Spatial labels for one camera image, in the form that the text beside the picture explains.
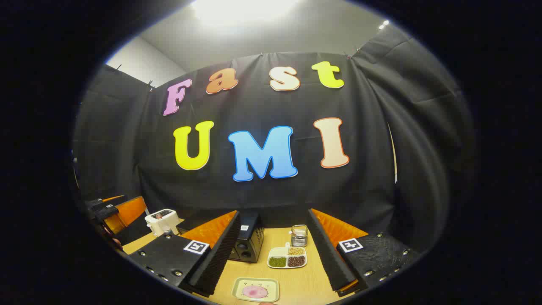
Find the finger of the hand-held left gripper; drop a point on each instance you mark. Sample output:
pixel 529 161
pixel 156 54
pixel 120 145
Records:
pixel 99 203
pixel 129 212

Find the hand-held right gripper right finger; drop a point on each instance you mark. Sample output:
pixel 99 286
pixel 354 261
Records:
pixel 326 250

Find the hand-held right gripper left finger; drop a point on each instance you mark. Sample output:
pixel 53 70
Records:
pixel 220 254

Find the black electric oven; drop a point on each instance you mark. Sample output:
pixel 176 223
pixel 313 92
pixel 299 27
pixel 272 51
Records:
pixel 250 239

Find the pale rectangular plate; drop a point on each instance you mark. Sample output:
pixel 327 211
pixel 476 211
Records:
pixel 239 292

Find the pink meat slice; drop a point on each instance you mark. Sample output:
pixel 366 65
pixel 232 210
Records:
pixel 255 291

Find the clear toothpick jar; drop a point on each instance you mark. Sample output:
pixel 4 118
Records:
pixel 299 236

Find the white toaster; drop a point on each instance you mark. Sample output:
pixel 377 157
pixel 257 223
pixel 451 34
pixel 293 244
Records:
pixel 165 220

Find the divided white dish of beans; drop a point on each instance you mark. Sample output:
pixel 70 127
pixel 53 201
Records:
pixel 287 256

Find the clear plastic water bottle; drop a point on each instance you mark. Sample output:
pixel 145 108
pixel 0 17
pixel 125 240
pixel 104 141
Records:
pixel 166 230

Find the black backdrop cloth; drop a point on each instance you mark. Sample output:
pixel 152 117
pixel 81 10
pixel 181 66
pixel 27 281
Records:
pixel 271 199

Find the ceiling light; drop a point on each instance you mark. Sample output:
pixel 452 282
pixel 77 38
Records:
pixel 384 24

